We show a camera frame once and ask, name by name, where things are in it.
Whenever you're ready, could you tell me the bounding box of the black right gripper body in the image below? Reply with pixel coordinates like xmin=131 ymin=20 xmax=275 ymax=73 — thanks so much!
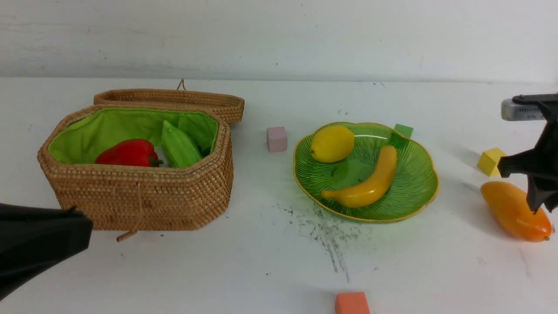
xmin=498 ymin=114 xmax=558 ymax=212

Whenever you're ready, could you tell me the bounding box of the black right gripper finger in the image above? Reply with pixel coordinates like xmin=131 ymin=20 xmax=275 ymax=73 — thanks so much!
xmin=527 ymin=175 xmax=551 ymax=214

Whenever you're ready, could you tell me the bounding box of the orange plastic mango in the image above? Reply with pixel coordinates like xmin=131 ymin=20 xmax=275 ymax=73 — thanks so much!
xmin=480 ymin=181 xmax=554 ymax=242

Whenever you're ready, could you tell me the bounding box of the yellow plastic banana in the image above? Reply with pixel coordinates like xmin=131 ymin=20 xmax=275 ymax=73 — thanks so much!
xmin=320 ymin=145 xmax=398 ymax=208

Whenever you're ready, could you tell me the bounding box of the yellow plastic lemon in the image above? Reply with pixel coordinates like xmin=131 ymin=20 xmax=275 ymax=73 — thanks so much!
xmin=310 ymin=125 xmax=355 ymax=163

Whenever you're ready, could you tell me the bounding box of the green plastic bitter gourd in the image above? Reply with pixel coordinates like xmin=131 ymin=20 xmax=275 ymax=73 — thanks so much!
xmin=161 ymin=120 xmax=203 ymax=168

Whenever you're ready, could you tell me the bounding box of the red plastic bell pepper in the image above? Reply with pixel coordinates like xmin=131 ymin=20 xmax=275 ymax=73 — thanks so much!
xmin=95 ymin=139 xmax=164 ymax=167

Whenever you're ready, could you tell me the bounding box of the white plastic radish with leaves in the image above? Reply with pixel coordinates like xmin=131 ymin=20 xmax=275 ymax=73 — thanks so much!
xmin=155 ymin=147 xmax=169 ymax=167

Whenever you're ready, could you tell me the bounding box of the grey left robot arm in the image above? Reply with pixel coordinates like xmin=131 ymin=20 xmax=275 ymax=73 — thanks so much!
xmin=0 ymin=204 xmax=93 ymax=300

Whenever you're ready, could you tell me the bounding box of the yellow foam cube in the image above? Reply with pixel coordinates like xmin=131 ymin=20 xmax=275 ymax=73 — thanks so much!
xmin=476 ymin=147 xmax=507 ymax=177

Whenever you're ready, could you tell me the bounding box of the green leaf-shaped glass plate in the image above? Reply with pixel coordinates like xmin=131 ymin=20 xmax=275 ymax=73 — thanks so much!
xmin=293 ymin=122 xmax=440 ymax=223

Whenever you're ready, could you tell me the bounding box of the green foam cube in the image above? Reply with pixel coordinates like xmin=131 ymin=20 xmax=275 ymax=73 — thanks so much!
xmin=389 ymin=123 xmax=413 ymax=150

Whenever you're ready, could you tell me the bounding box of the orange foam cube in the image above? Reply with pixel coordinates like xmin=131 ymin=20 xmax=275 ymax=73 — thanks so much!
xmin=335 ymin=292 xmax=371 ymax=314

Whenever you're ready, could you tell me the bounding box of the pink foam cube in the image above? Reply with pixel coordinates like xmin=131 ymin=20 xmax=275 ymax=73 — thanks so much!
xmin=267 ymin=126 xmax=288 ymax=153

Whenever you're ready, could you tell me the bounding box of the woven rattan basket lid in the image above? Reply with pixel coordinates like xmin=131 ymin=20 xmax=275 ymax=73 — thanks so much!
xmin=93 ymin=79 xmax=245 ymax=124

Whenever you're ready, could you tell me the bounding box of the woven rattan basket green lining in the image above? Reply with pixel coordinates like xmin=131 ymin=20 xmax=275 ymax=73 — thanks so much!
xmin=37 ymin=104 xmax=235 ymax=242

